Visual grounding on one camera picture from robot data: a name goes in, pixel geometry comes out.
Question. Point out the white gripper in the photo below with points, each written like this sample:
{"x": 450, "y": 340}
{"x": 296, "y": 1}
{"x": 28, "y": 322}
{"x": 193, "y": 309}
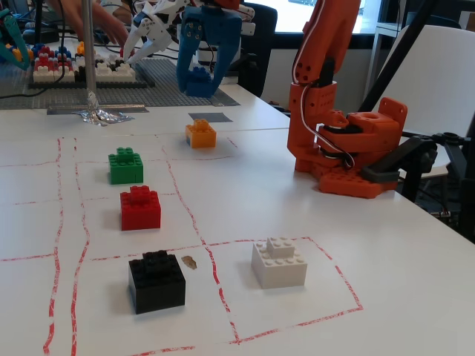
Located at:
{"x": 145, "y": 29}

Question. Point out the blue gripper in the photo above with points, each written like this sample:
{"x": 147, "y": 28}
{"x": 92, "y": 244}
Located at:
{"x": 208, "y": 31}

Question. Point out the blue Lego block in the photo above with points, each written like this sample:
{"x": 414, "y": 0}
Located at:
{"x": 198, "y": 84}

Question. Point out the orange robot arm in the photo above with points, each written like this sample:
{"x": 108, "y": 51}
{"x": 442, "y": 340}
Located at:
{"x": 323, "y": 37}

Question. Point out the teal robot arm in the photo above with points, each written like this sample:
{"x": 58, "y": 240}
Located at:
{"x": 13, "y": 41}

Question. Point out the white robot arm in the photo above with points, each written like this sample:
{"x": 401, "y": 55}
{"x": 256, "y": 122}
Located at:
{"x": 248, "y": 29}

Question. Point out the grey square tape marker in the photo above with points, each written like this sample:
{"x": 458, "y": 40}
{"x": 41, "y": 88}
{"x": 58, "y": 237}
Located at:
{"x": 219, "y": 118}

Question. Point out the orange Lego block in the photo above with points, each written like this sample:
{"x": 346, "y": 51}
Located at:
{"x": 202, "y": 138}

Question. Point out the green Lego block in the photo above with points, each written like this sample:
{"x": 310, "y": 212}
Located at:
{"x": 126, "y": 171}

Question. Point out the red Lego block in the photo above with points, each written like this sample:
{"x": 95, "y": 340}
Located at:
{"x": 141, "y": 215}

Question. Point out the white Lego block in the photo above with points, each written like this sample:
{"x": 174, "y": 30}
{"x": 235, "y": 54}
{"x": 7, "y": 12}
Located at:
{"x": 278, "y": 271}

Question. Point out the black Lego block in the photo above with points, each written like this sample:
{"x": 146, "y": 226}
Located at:
{"x": 156, "y": 289}

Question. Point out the person hand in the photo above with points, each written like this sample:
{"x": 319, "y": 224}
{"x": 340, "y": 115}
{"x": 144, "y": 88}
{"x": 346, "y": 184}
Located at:
{"x": 104, "y": 22}

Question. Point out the dark Lego plate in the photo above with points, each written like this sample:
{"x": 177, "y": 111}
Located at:
{"x": 144, "y": 84}

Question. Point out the metal pole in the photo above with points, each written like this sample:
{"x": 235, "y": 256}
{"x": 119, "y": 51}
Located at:
{"x": 89, "y": 55}

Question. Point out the grey Lego baseplate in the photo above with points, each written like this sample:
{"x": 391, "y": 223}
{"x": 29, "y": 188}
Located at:
{"x": 159, "y": 94}

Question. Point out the black office chair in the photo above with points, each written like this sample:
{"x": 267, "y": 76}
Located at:
{"x": 259, "y": 63}

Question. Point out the crumpled aluminium foil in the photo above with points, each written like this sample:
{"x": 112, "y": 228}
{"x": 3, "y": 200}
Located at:
{"x": 102, "y": 116}

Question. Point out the multicolour Lego brick build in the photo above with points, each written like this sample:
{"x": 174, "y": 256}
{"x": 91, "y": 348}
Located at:
{"x": 48, "y": 72}

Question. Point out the small brown scrap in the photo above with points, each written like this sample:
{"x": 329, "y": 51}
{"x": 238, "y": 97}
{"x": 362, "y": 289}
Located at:
{"x": 189, "y": 262}

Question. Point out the black table clamp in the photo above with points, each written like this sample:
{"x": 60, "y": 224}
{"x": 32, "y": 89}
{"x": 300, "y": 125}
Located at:
{"x": 408, "y": 155}

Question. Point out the white chair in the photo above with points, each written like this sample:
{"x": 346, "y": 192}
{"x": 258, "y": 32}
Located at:
{"x": 445, "y": 55}

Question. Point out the black tripod stand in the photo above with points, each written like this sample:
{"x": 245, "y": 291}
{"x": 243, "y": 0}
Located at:
{"x": 458, "y": 159}

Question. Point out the grey duct tape strip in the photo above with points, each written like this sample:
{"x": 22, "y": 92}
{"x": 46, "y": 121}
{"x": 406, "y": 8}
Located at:
{"x": 65, "y": 109}

